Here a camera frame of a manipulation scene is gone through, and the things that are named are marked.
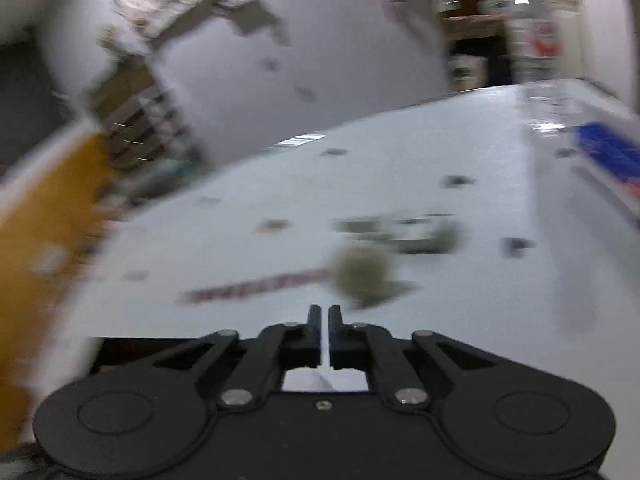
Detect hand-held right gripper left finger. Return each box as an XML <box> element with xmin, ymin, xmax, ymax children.
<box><xmin>150</xmin><ymin>305</ymin><xmax>322</xmax><ymax>407</ymax></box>

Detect white drawer unit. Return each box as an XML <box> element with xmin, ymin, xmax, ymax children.
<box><xmin>92</xmin><ymin>82</ymin><xmax>203</xmax><ymax>173</ymax></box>

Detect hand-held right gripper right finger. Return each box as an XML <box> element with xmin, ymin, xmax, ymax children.
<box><xmin>328</xmin><ymin>305</ymin><xmax>501</xmax><ymax>406</ymax></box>

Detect blue tissue box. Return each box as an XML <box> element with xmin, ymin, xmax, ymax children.
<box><xmin>571</xmin><ymin>121</ymin><xmax>640</xmax><ymax>198</ymax></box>

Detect small grey box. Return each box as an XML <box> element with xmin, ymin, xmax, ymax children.
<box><xmin>337</xmin><ymin>215</ymin><xmax>463</xmax><ymax>255</ymax></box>

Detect thin white card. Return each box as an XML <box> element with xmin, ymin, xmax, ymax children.
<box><xmin>282</xmin><ymin>340</ymin><xmax>370</xmax><ymax>393</ymax></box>

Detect clear plastic water bottle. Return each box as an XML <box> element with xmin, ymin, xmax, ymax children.
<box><xmin>504</xmin><ymin>0</ymin><xmax>578</xmax><ymax>133</ymax></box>

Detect round wooden reel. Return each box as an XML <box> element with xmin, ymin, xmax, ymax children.
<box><xmin>331</xmin><ymin>246</ymin><xmax>395</xmax><ymax>308</ymax></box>

